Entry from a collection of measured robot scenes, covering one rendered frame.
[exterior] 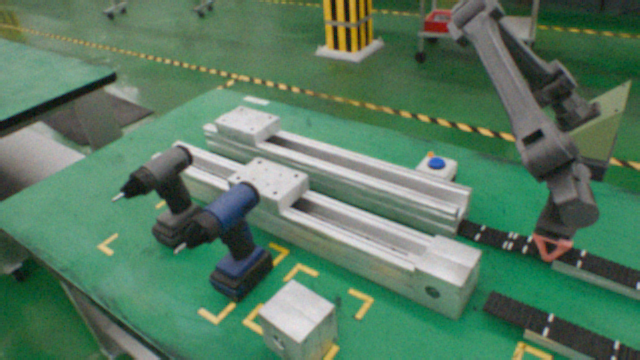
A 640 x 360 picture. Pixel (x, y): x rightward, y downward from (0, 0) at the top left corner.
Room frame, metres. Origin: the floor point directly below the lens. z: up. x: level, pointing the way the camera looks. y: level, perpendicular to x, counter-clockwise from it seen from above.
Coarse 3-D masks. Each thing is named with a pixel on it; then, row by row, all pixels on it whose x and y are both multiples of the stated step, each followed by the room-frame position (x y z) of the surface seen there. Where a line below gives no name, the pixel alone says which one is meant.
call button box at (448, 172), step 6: (426, 156) 0.97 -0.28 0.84; (438, 156) 0.96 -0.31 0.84; (426, 162) 0.94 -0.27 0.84; (450, 162) 0.93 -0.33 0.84; (420, 168) 0.91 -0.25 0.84; (426, 168) 0.91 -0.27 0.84; (432, 168) 0.90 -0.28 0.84; (438, 168) 0.90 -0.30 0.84; (444, 168) 0.90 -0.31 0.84; (450, 168) 0.90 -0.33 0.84; (432, 174) 0.89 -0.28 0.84; (438, 174) 0.88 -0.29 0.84; (444, 174) 0.88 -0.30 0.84; (450, 174) 0.89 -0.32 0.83; (450, 180) 0.90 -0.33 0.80
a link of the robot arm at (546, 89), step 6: (558, 78) 1.06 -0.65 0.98; (546, 84) 1.07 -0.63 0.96; (552, 84) 1.06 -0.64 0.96; (558, 84) 1.05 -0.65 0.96; (564, 84) 1.05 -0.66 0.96; (546, 90) 1.06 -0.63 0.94; (552, 90) 1.06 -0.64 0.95; (558, 90) 1.05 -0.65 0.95; (564, 90) 1.04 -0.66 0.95; (546, 96) 1.06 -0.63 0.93; (552, 96) 1.05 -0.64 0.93; (558, 96) 1.05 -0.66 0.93; (564, 96) 1.07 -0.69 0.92; (552, 102) 1.07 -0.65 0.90; (558, 102) 1.08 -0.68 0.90
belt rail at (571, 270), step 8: (552, 264) 0.60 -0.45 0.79; (560, 264) 0.59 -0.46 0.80; (568, 272) 0.58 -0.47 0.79; (576, 272) 0.57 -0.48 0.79; (584, 272) 0.57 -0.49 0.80; (584, 280) 0.56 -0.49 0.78; (592, 280) 0.55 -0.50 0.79; (600, 280) 0.55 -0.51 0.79; (608, 280) 0.54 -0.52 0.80; (608, 288) 0.54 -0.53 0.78; (616, 288) 0.53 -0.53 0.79; (624, 288) 0.53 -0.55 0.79; (632, 296) 0.51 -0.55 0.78
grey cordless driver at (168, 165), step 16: (160, 160) 0.83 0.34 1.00; (176, 160) 0.84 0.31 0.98; (192, 160) 0.87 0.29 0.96; (144, 176) 0.78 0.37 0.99; (160, 176) 0.80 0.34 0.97; (176, 176) 0.84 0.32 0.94; (128, 192) 0.75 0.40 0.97; (144, 192) 0.77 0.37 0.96; (160, 192) 0.81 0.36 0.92; (176, 192) 0.83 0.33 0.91; (176, 208) 0.82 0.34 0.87; (192, 208) 0.84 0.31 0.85; (160, 224) 0.81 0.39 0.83; (176, 224) 0.79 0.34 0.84; (160, 240) 0.80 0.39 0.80; (176, 240) 0.77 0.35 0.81
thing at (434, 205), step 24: (216, 144) 1.20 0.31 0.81; (240, 144) 1.13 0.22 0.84; (264, 144) 1.07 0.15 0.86; (288, 144) 1.10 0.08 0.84; (312, 144) 1.05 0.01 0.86; (312, 168) 0.95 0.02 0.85; (336, 168) 0.92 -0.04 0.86; (360, 168) 0.94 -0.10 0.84; (384, 168) 0.90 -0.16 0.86; (336, 192) 0.90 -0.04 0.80; (360, 192) 0.86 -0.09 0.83; (384, 192) 0.81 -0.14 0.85; (408, 192) 0.79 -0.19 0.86; (432, 192) 0.81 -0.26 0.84; (456, 192) 0.78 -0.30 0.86; (408, 216) 0.77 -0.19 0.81; (432, 216) 0.74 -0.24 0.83; (456, 216) 0.72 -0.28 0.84
